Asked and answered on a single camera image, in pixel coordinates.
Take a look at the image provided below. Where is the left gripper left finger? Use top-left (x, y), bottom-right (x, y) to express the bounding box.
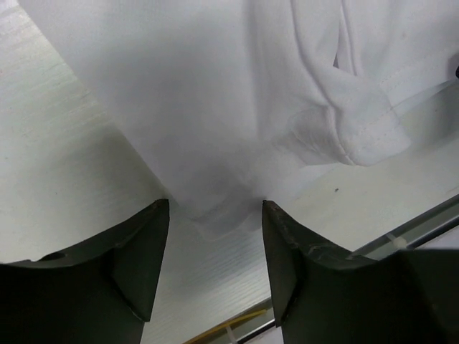
top-left (1, 199), bottom-right (169, 343)

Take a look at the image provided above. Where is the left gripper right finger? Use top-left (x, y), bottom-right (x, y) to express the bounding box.
top-left (261, 199), bottom-right (459, 344)

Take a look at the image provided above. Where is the white t shirt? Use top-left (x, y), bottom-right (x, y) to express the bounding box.
top-left (22, 1), bottom-right (458, 239)

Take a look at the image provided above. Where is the yellow cable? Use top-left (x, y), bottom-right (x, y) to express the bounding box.
top-left (186, 308), bottom-right (270, 344)

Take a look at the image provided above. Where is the aluminium table edge rail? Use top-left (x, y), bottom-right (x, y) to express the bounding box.
top-left (214, 195), bottom-right (459, 344)

